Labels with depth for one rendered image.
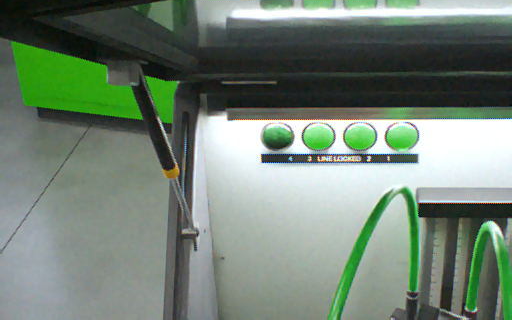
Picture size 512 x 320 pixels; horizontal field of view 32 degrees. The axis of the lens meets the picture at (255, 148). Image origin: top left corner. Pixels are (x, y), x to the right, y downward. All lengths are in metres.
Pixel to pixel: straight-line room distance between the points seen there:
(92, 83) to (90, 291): 1.17
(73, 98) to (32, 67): 0.23
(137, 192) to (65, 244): 0.41
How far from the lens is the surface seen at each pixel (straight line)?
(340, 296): 1.02
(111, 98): 4.05
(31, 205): 3.73
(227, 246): 1.43
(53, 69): 4.12
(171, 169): 1.08
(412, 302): 1.38
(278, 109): 1.25
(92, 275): 3.30
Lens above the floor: 2.05
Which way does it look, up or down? 32 degrees down
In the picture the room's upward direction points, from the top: 3 degrees counter-clockwise
